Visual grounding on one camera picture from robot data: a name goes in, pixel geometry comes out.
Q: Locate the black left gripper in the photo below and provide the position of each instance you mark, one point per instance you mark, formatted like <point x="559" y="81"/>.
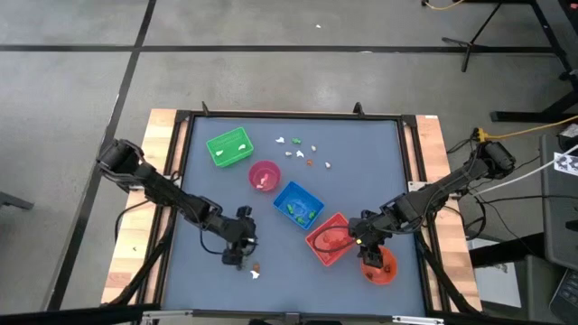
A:
<point x="239" y="234"/>

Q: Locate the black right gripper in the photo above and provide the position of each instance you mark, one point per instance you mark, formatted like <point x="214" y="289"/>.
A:
<point x="366" y="232"/>

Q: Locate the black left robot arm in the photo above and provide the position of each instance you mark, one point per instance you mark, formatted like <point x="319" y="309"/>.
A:
<point x="162" y="189"/>

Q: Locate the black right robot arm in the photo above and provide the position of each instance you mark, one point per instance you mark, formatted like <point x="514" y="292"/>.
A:
<point x="442" y="185"/>

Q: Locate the orange plastic bowl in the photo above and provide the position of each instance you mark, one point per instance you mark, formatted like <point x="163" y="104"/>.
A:
<point x="390" y="277"/>

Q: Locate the red plastic basket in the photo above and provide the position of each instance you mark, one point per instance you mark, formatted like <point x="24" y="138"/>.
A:
<point x="329" y="258"/>

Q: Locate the blue plastic basket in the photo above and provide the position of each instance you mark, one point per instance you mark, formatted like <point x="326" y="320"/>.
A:
<point x="299" y="192"/>

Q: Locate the pink plastic bowl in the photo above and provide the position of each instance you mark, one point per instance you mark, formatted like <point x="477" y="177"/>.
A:
<point x="272" y="169"/>

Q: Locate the wooden table side board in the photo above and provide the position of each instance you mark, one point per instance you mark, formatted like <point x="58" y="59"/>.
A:
<point x="429" y="131"/>
<point x="128" y="262"/>

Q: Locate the green plastic basket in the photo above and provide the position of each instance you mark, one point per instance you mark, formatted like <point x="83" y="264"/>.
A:
<point x="230" y="135"/>

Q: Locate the black bar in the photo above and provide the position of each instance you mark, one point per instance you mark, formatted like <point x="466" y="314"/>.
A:
<point x="506" y="250"/>

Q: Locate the black beam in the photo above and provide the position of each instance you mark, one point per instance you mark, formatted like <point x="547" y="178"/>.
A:
<point x="68" y="317"/>

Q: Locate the grey cabinet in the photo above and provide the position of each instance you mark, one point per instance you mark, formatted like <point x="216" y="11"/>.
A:
<point x="557" y="216"/>

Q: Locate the black keyboard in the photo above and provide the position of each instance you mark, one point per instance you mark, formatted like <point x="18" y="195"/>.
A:
<point x="566" y="295"/>

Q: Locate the white marker paper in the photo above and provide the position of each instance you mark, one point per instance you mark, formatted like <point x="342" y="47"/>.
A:
<point x="566" y="163"/>

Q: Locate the grey chair base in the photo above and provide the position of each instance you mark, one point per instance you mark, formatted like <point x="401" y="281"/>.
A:
<point x="13" y="201"/>

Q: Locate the black tripod stand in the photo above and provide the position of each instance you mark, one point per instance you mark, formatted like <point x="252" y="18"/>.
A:
<point x="472" y="44"/>

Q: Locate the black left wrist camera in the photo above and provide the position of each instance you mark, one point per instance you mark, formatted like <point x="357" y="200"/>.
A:
<point x="244" y="212"/>

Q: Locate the silver aluminium rail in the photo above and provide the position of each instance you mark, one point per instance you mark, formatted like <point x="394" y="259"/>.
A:
<point x="217" y="312"/>

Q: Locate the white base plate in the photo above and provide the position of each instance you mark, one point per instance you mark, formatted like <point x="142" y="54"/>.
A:
<point x="414" y="186"/>

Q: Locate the black frame clamp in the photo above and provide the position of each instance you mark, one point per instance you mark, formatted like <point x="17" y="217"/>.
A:
<point x="358" y="109"/>
<point x="205" y="109"/>

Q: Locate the black table frame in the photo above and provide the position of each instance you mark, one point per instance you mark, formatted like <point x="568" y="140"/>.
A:
<point x="293" y="114"/>

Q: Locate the black desk leg frame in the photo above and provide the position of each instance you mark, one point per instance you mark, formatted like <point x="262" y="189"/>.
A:
<point x="533" y="116"/>

